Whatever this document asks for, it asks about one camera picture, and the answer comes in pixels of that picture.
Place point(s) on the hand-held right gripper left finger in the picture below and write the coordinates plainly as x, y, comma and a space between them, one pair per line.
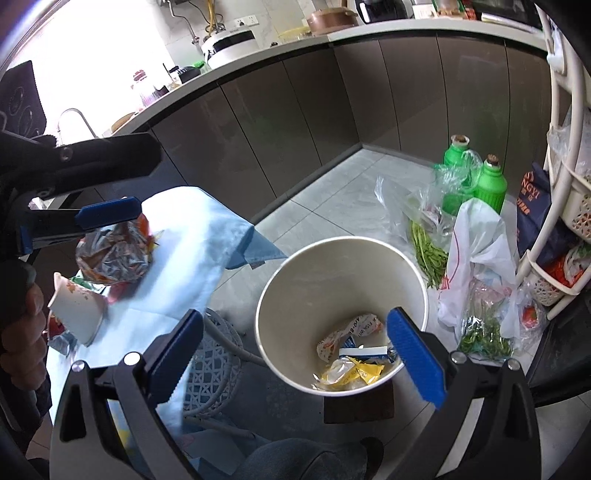
181, 355

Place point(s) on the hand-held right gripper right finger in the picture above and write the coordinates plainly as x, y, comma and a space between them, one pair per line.
415, 355

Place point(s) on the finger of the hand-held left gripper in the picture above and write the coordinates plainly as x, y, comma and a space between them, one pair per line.
108, 213
111, 156

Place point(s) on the foil snack wrapper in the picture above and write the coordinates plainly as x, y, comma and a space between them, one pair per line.
111, 256

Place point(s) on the large white paper bucket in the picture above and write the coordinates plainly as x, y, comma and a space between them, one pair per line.
314, 286

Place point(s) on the person's left forearm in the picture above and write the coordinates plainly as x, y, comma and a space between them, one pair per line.
23, 401

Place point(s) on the person's left hand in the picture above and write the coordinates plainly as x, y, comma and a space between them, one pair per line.
25, 318

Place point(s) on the white lattice plastic stool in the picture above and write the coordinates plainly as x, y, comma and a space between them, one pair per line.
207, 369

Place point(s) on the yellow sauce sachet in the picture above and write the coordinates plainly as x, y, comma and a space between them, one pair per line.
371, 372

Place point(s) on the small white blue box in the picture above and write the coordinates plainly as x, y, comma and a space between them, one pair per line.
364, 353

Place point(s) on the chrome faucet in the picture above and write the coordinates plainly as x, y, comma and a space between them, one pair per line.
76, 117

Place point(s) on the white orange printed wrapper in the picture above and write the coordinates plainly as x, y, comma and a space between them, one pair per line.
348, 333

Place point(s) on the clear bag of green vegetables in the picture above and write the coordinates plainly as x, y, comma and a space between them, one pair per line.
485, 334

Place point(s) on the clear jar red lid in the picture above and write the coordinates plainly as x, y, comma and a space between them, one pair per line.
144, 90

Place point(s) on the dark brown wooden block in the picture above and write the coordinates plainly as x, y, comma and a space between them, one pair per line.
360, 408

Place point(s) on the pale yellow sachet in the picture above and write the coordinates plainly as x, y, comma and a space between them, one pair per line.
336, 373

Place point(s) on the light blue printed tablecloth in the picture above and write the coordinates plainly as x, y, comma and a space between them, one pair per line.
184, 258

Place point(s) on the bunch of green beans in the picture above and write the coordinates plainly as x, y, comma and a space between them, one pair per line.
429, 256

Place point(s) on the black induction hob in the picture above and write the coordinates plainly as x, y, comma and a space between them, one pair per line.
21, 101

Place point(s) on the small white paper cup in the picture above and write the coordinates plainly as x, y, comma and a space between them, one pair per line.
74, 314

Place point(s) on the small clear plastic bag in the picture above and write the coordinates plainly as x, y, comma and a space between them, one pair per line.
528, 316

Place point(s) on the red foil wrapper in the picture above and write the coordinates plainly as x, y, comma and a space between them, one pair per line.
61, 340

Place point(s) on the white plastic bag red print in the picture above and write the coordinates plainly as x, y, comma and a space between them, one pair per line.
475, 244

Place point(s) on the large clear plastic bag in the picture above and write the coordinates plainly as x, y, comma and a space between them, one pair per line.
397, 203

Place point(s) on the white rice cooker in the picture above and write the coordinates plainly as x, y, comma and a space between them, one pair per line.
235, 46

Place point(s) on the green plastic bottle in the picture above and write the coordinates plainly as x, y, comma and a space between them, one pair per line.
456, 159
491, 184

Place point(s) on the dark blue paper bag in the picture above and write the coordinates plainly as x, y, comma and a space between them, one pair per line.
535, 207

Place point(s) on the kitchen base cabinet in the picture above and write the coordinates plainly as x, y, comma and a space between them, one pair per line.
323, 92

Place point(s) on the yellow plastic container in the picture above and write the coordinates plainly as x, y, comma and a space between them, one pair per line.
295, 33

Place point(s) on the brown cooking pot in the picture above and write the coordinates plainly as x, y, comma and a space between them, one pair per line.
330, 21

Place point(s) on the white plastic storage rack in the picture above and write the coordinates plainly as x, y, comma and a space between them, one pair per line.
570, 106

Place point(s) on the black kettle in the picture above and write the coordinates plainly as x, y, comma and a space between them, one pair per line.
381, 10

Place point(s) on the white wall socket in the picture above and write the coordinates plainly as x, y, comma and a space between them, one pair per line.
245, 21

